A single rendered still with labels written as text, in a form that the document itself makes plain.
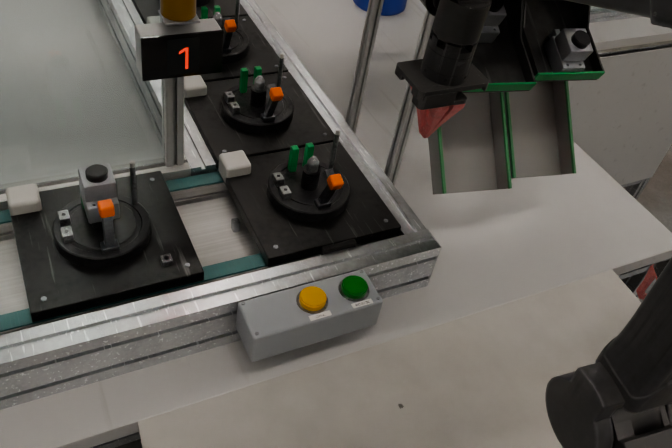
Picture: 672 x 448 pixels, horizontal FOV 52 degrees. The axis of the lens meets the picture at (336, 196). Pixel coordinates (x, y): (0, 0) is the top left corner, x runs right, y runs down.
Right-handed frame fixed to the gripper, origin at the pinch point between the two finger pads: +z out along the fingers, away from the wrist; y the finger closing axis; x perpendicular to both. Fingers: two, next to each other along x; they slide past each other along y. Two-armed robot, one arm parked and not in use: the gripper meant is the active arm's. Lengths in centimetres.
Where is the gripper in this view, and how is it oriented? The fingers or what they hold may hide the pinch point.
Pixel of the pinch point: (425, 130)
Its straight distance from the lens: 92.4
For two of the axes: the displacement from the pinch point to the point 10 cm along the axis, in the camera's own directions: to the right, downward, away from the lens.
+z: -1.6, 7.2, 6.8
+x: 4.2, 6.7, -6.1
